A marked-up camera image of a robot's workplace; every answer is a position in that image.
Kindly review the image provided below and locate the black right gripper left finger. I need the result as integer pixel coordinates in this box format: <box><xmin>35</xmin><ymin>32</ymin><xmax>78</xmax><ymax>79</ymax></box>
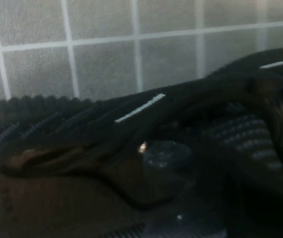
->
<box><xmin>128</xmin><ymin>140</ymin><xmax>196</xmax><ymax>206</ymax></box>

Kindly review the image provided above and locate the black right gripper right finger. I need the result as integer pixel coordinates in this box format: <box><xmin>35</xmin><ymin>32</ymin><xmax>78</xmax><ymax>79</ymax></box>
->
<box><xmin>202</xmin><ymin>117</ymin><xmax>283</xmax><ymax>238</ymax></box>

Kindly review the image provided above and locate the black knit sneaker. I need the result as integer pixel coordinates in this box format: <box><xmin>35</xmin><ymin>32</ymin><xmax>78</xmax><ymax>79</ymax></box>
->
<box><xmin>0</xmin><ymin>47</ymin><xmax>283</xmax><ymax>238</ymax></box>

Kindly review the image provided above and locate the grey white grid tablecloth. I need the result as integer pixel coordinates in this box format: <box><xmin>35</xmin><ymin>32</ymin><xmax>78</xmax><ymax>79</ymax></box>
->
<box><xmin>0</xmin><ymin>0</ymin><xmax>283</xmax><ymax>107</ymax></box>

